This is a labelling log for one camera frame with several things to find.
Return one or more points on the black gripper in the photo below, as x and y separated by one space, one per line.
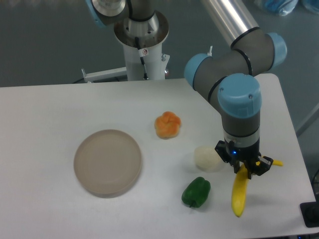
250 156

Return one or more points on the yellow banana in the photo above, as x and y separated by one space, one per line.
239 191

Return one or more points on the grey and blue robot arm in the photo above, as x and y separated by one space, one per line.
228 83

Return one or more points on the beige round plate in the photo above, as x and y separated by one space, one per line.
108 163

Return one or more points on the green bell pepper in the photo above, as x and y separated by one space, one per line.
196 193

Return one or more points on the black device at table edge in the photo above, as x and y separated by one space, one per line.
310 213

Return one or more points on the orange bread roll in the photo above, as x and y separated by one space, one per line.
167 125

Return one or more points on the blue plastic bag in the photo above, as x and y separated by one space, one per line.
277 7

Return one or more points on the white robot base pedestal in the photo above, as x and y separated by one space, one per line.
142 46

